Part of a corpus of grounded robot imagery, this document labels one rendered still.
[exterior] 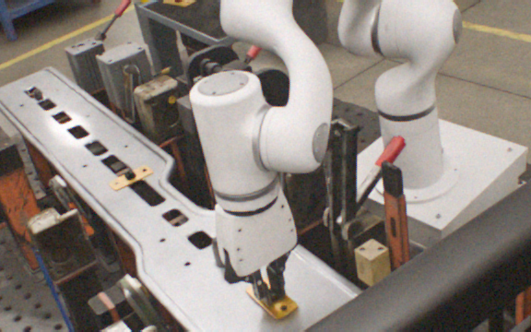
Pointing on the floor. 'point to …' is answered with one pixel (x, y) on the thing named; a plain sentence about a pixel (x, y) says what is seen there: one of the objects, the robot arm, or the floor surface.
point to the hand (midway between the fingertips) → (268, 285)
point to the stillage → (6, 11)
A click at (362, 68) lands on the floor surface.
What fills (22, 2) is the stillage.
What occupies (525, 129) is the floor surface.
